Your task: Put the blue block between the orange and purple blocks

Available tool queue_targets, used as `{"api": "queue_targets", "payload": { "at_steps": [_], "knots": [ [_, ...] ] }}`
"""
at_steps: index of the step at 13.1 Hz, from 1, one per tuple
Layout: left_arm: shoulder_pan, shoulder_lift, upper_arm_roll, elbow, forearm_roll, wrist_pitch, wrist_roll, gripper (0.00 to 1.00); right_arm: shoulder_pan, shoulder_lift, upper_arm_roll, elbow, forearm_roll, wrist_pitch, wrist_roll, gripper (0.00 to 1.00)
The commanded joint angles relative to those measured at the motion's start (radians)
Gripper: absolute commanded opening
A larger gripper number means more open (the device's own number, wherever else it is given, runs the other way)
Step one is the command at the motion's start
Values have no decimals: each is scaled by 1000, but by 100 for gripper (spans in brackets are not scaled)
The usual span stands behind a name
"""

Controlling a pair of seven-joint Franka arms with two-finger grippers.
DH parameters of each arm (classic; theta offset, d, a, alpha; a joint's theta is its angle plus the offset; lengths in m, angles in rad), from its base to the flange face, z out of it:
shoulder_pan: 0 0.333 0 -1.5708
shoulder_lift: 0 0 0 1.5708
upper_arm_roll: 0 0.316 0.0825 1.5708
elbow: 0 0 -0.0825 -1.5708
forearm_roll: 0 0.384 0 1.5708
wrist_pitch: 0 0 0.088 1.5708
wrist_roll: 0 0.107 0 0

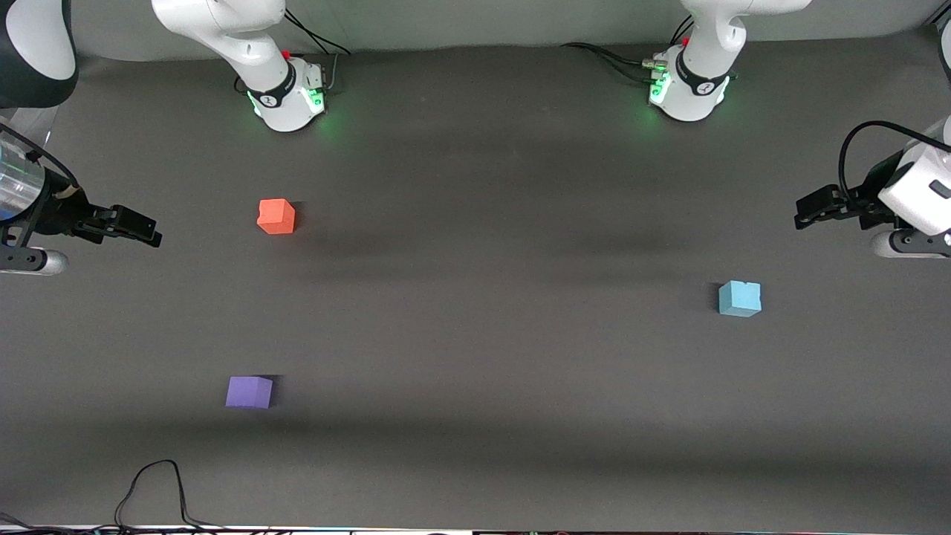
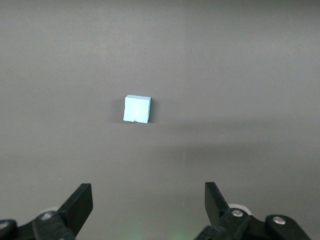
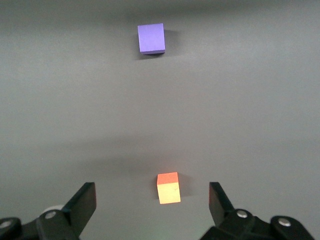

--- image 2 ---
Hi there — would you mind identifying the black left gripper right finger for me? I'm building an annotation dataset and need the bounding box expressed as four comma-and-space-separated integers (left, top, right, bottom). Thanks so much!
193, 181, 313, 240

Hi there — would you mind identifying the light blue foam block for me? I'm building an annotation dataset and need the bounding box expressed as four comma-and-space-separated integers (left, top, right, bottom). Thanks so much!
122, 94, 153, 124

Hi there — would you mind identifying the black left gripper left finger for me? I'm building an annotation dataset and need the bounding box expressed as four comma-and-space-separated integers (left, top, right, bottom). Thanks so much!
0, 183, 94, 240

